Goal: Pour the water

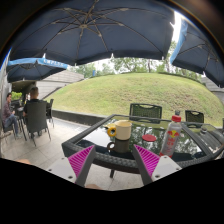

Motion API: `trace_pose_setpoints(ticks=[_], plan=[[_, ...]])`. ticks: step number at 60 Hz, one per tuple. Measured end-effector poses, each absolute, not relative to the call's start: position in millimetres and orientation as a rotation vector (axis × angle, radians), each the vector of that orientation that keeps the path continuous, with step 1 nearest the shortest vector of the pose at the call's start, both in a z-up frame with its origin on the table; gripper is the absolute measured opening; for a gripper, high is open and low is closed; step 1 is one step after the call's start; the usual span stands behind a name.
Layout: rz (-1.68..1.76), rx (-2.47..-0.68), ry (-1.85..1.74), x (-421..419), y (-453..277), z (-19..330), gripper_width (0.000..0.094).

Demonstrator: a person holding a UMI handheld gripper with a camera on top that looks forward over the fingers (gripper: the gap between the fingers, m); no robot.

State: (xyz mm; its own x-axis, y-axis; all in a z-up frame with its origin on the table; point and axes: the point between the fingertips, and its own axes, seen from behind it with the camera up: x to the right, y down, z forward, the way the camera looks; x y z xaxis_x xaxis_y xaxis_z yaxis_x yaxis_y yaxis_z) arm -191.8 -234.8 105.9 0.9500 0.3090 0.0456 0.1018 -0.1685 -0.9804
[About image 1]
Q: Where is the dark wicker chair behind table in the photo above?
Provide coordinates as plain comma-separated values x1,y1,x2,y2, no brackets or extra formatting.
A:
129,103,162,123

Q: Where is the man in black shirt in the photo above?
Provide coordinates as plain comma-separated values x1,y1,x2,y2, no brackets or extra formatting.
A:
23,87,39,116

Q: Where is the dark wicker chair occupied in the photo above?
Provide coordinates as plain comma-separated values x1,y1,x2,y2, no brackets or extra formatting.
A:
26,101,49,139

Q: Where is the seated person in plaid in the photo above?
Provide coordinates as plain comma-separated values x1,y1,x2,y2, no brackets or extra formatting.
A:
2,92,20,138

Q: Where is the navy patio umbrella right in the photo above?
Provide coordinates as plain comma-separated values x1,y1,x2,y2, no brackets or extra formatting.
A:
170,19,224,88

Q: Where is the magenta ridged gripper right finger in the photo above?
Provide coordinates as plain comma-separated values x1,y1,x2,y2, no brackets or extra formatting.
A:
131,143,183,186

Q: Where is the glass top wicker table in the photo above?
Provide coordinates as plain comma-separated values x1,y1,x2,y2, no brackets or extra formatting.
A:
62,114,215,177

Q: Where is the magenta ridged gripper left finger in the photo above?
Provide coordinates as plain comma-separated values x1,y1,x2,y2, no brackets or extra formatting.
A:
46,144,97,188

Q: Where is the navy patio umbrella left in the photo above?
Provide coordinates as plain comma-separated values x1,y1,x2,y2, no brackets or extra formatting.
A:
6,58,68,83

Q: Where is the large navy patio umbrella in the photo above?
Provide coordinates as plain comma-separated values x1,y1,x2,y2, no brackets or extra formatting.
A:
11,0,175,65

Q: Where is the silver bottle with red cap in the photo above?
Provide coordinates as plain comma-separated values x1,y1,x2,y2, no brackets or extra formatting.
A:
160,115,182,157

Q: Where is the cream mug with yellow handle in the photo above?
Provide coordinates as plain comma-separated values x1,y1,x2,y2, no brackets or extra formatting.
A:
107,120,132,140

